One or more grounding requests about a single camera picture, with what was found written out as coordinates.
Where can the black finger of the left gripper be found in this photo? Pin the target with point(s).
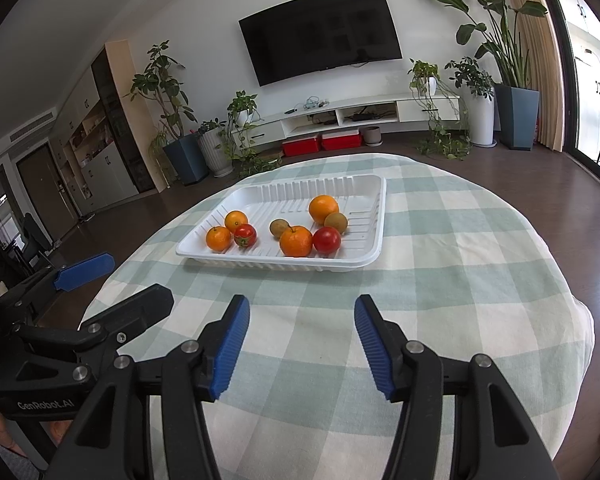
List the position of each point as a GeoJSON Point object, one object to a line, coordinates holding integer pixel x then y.
{"type": "Point", "coordinates": [111, 329]}

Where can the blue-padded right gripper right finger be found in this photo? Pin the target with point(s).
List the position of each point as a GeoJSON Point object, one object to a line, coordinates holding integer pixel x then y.
{"type": "Point", "coordinates": [494, 437]}

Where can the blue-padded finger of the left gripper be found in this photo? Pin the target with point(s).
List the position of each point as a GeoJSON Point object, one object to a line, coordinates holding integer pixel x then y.
{"type": "Point", "coordinates": [83, 272]}

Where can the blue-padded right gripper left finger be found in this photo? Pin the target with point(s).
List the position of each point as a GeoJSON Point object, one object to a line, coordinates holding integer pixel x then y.
{"type": "Point", "coordinates": [110, 437]}

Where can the smooth orange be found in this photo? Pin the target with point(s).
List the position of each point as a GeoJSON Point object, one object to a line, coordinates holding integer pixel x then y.
{"type": "Point", "coordinates": [219, 238]}
{"type": "Point", "coordinates": [321, 207]}

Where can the small orange mandarin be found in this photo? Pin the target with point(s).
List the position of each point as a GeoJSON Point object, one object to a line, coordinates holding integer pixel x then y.
{"type": "Point", "coordinates": [234, 219]}

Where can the red tomato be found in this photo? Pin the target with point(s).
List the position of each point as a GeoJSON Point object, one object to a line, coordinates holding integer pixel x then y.
{"type": "Point", "coordinates": [326, 240]}
{"type": "Point", "coordinates": [245, 235]}

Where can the small yellow-brown fruit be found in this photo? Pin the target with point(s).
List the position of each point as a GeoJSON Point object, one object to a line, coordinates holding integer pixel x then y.
{"type": "Point", "coordinates": [278, 227]}

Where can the large rough orange mandarin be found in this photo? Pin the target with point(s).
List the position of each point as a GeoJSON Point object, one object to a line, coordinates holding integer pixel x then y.
{"type": "Point", "coordinates": [296, 242]}

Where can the yellow-brown round fruit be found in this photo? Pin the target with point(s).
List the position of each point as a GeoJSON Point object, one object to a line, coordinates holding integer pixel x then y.
{"type": "Point", "coordinates": [338, 221]}

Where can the wood and white cabinet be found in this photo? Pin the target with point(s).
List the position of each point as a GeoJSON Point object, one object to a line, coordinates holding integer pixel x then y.
{"type": "Point", "coordinates": [101, 139]}

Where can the plant in white ribbed pot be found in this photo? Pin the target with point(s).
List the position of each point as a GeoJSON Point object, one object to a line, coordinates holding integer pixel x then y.
{"type": "Point", "coordinates": [209, 136]}

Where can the green white checked tablecloth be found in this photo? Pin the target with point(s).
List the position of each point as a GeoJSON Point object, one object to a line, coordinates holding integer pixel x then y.
{"type": "Point", "coordinates": [460, 270]}

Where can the tall plant blue pot left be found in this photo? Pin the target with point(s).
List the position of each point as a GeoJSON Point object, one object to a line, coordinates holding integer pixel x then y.
{"type": "Point", "coordinates": [157, 83]}

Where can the trailing plant on console left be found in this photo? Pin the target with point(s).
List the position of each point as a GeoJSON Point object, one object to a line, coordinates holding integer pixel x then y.
{"type": "Point", "coordinates": [236, 137]}

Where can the trailing plant on console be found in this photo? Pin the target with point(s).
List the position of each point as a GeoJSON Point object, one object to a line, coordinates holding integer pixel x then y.
{"type": "Point", "coordinates": [236, 137]}
{"type": "Point", "coordinates": [426, 84]}

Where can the red storage box left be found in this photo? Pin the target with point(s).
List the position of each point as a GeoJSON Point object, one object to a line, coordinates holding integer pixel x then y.
{"type": "Point", "coordinates": [302, 145]}

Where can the red storage box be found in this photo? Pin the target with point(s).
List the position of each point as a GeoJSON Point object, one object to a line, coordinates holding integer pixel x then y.
{"type": "Point", "coordinates": [341, 140]}
{"type": "Point", "coordinates": [302, 145]}

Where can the red storage box right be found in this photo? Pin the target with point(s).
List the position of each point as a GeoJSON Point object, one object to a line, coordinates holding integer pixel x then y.
{"type": "Point", "coordinates": [341, 140]}

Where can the trailing plant on console right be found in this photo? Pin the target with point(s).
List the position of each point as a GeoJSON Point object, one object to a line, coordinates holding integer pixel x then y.
{"type": "Point", "coordinates": [426, 84]}

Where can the small grey pot on floor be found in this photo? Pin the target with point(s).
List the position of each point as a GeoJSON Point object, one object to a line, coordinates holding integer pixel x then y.
{"type": "Point", "coordinates": [372, 135]}

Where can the white tv console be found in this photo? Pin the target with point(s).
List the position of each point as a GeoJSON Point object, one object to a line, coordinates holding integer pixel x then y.
{"type": "Point", "coordinates": [394, 109]}

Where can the bushy plant tall white pot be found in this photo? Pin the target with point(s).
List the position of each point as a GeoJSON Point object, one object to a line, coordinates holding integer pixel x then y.
{"type": "Point", "coordinates": [476, 89]}

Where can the large leaf plant blue pot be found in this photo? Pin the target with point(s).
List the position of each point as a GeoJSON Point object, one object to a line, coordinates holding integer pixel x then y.
{"type": "Point", "coordinates": [518, 104]}

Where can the beige curtain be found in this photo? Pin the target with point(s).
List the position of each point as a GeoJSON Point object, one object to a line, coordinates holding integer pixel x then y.
{"type": "Point", "coordinates": [538, 36]}

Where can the black wall television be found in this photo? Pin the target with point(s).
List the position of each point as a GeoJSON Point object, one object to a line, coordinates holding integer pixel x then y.
{"type": "Point", "coordinates": [300, 37]}

